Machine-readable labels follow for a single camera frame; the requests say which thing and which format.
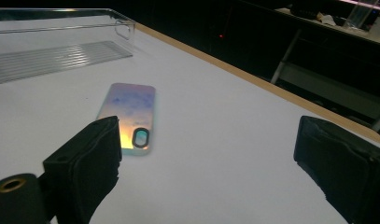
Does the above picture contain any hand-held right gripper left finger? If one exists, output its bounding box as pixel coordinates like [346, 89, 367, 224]
[42, 115, 122, 224]

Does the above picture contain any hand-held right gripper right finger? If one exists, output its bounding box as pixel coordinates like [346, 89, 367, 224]
[293, 115, 380, 224]

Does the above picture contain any iridescent phone case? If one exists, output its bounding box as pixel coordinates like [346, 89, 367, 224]
[96, 82, 157, 157]

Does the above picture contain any clear plastic tray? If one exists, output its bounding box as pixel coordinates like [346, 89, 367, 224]
[0, 7, 136, 85]

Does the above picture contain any grey metal stand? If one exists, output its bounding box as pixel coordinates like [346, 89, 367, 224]
[270, 29, 380, 132]

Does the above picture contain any cluttered desk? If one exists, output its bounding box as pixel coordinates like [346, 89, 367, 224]
[274, 0, 380, 45]

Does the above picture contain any clear plastic box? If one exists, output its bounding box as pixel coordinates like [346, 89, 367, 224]
[345, 3, 374, 30]

